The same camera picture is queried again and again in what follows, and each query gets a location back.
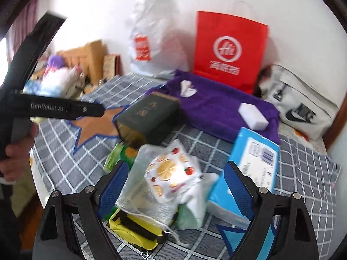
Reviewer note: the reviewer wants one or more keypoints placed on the yellow and black case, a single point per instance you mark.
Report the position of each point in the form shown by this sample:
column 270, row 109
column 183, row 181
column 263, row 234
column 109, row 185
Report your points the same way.
column 127, row 228

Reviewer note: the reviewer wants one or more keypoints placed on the purple towel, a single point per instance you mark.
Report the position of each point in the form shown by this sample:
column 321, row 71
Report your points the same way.
column 211, row 108

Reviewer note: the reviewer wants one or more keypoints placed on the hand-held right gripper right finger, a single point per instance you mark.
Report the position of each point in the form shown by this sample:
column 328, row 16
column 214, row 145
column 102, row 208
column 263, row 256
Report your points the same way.
column 241, row 195

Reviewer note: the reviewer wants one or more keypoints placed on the pink striped curtain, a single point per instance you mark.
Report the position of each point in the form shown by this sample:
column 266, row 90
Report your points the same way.
column 24, row 24

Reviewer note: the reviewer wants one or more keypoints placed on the white wipe with green pack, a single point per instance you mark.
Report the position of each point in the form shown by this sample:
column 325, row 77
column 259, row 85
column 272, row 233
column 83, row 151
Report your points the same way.
column 208, row 184

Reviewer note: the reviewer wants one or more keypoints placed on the green snack packet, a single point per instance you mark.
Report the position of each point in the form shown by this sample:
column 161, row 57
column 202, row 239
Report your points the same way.
column 122, row 154

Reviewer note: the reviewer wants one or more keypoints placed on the patterned beige box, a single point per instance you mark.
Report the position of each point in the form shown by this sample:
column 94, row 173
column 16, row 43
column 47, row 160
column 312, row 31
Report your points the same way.
column 111, row 66

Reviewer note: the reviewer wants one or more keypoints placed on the person's left forearm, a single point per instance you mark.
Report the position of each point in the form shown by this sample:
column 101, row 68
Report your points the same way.
column 8, row 222

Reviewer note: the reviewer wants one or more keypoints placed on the brown cardboard box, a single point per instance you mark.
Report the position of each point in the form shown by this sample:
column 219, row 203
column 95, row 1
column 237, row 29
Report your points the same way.
column 95, row 57

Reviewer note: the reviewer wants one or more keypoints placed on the fruit-print packet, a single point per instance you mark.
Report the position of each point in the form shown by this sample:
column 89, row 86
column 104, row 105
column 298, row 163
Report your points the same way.
column 170, row 173

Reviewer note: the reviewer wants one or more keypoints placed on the light green cloth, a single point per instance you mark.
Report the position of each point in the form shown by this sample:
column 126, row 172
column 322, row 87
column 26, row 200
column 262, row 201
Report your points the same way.
column 188, row 216

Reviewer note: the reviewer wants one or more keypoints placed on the white sling bag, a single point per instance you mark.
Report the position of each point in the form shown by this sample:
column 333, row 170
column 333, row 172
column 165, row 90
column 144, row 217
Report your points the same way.
column 298, row 92

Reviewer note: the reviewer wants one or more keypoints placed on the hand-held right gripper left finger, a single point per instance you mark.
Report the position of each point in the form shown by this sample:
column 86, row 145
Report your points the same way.
column 111, row 192

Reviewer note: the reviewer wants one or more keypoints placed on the white sponge block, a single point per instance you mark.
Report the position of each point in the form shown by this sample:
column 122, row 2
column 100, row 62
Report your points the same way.
column 253, row 115

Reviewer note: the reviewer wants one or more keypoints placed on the person's left hand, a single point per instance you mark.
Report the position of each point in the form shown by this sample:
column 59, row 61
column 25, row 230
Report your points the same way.
column 16, row 157

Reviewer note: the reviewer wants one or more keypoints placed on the crumpled white tissue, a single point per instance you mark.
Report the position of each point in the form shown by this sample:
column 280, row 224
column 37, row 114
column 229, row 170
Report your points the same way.
column 187, row 88

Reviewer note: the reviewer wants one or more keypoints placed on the blue tissue pack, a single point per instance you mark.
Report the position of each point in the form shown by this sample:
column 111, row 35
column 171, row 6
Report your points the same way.
column 252, row 154

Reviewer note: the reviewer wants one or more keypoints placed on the purple plush toy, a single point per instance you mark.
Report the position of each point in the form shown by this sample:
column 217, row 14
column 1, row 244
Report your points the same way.
column 55, row 61

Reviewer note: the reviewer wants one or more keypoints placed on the white plastic shopping bag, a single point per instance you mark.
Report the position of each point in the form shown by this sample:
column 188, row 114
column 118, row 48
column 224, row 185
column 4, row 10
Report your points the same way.
column 154, row 32

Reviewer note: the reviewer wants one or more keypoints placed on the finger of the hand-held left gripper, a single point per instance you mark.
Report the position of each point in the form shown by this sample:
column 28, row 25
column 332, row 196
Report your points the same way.
column 89, row 110

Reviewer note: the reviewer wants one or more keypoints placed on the red paper bag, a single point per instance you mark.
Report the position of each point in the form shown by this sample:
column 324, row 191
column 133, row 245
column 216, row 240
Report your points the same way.
column 230, row 40

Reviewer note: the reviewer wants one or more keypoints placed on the white plush toy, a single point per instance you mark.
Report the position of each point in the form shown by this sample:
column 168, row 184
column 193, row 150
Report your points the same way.
column 58, row 80

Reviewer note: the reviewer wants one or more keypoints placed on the dark green box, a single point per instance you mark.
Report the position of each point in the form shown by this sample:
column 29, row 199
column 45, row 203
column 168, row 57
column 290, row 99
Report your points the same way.
column 149, row 116

